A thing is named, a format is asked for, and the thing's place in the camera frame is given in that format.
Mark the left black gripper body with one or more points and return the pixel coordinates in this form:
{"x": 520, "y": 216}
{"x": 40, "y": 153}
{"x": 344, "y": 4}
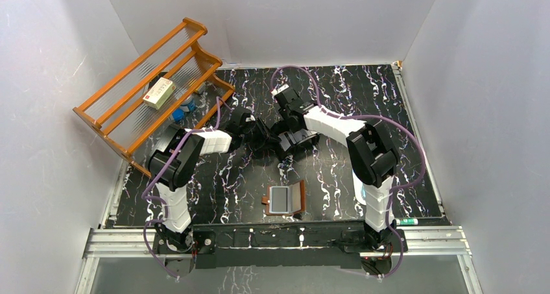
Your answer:
{"x": 261, "y": 135}

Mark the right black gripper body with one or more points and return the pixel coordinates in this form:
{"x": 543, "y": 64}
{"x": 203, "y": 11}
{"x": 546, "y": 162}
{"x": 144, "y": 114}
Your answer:
{"x": 285, "y": 115}

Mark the black card tray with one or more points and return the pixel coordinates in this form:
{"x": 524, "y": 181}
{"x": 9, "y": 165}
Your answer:
{"x": 290, "y": 142}

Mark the gold credit card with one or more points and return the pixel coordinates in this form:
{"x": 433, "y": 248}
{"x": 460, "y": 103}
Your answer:
{"x": 296, "y": 198}

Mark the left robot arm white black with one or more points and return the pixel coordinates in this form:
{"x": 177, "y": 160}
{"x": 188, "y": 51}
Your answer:
{"x": 173, "y": 163}

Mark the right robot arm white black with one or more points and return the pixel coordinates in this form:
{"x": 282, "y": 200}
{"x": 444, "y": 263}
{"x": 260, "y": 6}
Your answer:
{"x": 373, "y": 157}

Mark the blue small bottle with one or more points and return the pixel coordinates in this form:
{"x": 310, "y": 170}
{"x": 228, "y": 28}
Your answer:
{"x": 188, "y": 105}

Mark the blue small block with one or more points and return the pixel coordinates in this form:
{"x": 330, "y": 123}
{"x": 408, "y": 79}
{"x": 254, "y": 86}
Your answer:
{"x": 178, "y": 115}

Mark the orange wooden rack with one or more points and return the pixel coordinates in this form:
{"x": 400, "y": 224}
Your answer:
{"x": 117, "y": 112}

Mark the white red small box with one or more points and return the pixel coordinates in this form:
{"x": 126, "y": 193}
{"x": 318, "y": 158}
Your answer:
{"x": 159, "y": 93}

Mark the green white marker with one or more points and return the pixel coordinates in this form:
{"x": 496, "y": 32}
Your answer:
{"x": 407, "y": 222}

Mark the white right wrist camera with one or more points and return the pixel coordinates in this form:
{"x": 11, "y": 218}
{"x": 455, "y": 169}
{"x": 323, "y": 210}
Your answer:
{"x": 278, "y": 90}

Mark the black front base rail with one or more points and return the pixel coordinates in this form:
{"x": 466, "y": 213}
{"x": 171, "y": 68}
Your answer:
{"x": 292, "y": 244}

